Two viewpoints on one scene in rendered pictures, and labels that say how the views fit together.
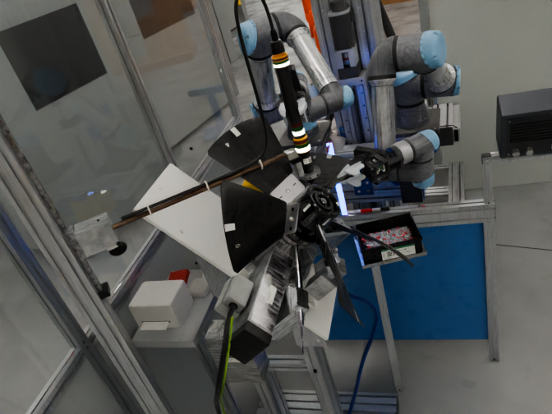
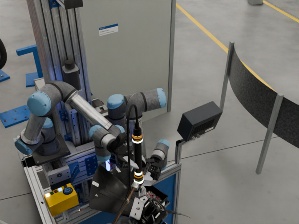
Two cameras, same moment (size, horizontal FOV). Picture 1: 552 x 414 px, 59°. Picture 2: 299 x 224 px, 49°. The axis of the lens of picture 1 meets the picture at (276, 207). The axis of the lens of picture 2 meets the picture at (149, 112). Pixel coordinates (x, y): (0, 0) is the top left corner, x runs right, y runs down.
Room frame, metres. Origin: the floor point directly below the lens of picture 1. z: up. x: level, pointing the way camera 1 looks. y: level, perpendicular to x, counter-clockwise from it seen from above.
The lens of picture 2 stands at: (0.65, 0.70, 2.53)
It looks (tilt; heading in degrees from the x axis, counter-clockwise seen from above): 37 degrees down; 305
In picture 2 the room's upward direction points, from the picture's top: straight up
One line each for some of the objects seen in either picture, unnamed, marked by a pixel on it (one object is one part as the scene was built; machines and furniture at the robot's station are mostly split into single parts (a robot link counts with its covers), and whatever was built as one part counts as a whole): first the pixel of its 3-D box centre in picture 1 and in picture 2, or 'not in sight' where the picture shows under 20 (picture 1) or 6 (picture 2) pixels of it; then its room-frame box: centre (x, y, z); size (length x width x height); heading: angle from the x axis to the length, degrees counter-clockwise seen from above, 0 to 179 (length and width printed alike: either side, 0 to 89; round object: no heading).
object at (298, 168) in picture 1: (302, 161); (138, 186); (1.29, -0.12, 1.31); 0.09 x 0.07 x 0.10; 103
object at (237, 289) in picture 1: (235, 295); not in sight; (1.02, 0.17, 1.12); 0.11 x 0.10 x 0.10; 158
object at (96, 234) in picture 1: (94, 235); not in sight; (1.15, 0.48, 1.35); 0.10 x 0.07 x 0.08; 103
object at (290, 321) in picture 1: (282, 314); not in sight; (1.00, 0.07, 1.03); 0.15 x 0.10 x 0.14; 68
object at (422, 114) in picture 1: (411, 110); (116, 119); (1.89, -0.67, 1.09); 0.15 x 0.15 x 0.10
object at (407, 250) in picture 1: (387, 238); (147, 202); (1.41, -0.36, 0.85); 0.22 x 0.17 x 0.07; 83
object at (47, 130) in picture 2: not in sight; (43, 129); (2.11, -0.22, 1.20); 0.13 x 0.12 x 0.14; 99
